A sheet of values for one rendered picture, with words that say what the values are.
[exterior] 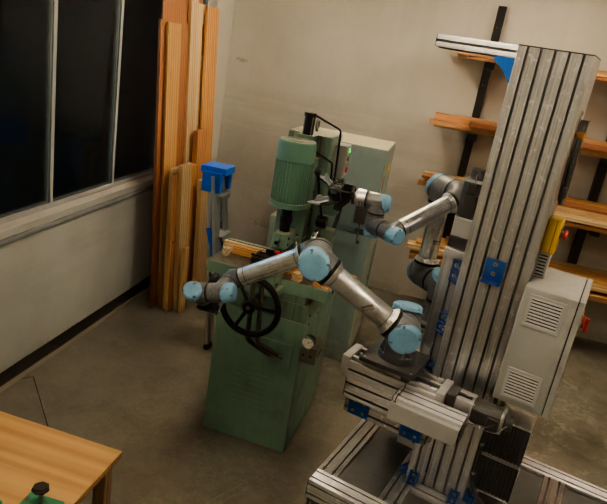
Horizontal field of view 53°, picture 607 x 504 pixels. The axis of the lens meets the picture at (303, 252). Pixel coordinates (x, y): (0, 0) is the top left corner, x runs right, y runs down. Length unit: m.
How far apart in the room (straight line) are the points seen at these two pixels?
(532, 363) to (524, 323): 0.15
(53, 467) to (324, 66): 3.82
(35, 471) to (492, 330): 1.66
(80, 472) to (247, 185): 3.67
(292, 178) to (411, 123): 2.46
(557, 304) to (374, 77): 3.15
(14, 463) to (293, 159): 1.57
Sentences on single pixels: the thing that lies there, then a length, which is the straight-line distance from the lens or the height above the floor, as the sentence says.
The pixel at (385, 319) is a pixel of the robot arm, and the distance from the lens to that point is 2.20.
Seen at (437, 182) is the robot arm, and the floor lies 1.43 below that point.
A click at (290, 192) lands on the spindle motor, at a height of 1.28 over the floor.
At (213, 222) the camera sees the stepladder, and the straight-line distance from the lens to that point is 3.64.
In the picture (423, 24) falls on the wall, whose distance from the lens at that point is 5.04.
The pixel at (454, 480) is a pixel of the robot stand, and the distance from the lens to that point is 2.77.
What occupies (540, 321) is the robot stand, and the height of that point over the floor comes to 1.12.
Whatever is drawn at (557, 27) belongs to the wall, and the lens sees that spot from 5.07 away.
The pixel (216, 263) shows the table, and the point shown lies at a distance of 2.86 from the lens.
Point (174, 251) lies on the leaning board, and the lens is 4.27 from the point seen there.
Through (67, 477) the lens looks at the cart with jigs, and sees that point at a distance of 2.16.
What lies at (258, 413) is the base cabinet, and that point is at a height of 0.18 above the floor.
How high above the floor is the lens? 1.91
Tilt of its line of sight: 19 degrees down
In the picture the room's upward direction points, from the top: 10 degrees clockwise
